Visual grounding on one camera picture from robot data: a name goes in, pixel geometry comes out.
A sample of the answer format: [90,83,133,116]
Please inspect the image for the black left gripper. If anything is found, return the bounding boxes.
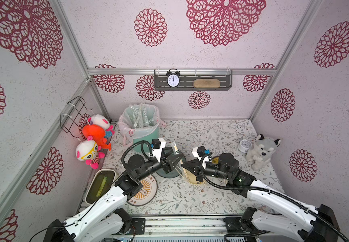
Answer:
[136,146,183,182]

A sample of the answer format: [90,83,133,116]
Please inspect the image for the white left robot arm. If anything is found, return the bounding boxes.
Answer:
[44,147,184,242]

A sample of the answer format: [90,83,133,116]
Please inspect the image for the cream yellow plate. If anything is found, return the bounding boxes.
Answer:
[182,168,206,186]

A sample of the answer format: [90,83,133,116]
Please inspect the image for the dark green glass plate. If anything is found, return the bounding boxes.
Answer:
[156,153,185,178]

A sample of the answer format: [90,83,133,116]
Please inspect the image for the yellow patterned plate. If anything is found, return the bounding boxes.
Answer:
[211,156,220,165]

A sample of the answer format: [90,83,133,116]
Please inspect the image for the green trash bin with bag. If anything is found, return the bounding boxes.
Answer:
[118,103,166,147]

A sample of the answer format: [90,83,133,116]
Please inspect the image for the white orange patterned plate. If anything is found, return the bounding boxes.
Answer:
[128,175,158,207]

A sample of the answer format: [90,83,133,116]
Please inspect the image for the small white round gauge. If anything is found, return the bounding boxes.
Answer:
[238,139,252,153]

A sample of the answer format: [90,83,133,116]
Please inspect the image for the white container green inside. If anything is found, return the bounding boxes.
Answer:
[85,169,117,205]

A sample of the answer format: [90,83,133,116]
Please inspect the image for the husky plush toy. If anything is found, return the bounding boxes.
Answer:
[246,134,281,170]

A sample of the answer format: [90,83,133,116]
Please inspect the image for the black alarm clock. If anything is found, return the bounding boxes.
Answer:
[166,68,181,88]

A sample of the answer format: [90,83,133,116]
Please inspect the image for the wooden brush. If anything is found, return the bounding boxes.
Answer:
[193,79,220,88]

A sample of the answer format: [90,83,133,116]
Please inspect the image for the red orange plush toy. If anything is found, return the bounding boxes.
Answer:
[82,124,111,151]

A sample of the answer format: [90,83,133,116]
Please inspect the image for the white pink plush doll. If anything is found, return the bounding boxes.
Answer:
[88,115,113,131]

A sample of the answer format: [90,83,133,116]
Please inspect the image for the white plush doll yellow glasses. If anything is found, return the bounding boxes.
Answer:
[75,136,105,169]

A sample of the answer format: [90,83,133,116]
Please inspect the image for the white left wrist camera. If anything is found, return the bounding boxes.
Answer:
[151,138,166,162]

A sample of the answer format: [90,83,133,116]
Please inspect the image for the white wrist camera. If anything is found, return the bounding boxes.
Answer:
[192,146,212,169]
[151,138,166,162]

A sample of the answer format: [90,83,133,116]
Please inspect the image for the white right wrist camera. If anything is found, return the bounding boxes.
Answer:
[192,146,212,169]

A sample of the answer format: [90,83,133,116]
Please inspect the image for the metal base rail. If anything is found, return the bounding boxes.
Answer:
[57,214,284,242]

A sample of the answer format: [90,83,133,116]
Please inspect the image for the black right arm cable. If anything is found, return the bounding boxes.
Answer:
[199,154,349,242]

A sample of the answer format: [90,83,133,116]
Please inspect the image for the grey wall shelf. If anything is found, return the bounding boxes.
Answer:
[153,69,233,91]

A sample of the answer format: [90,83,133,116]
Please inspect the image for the black wire rack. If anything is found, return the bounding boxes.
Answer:
[59,95,93,138]

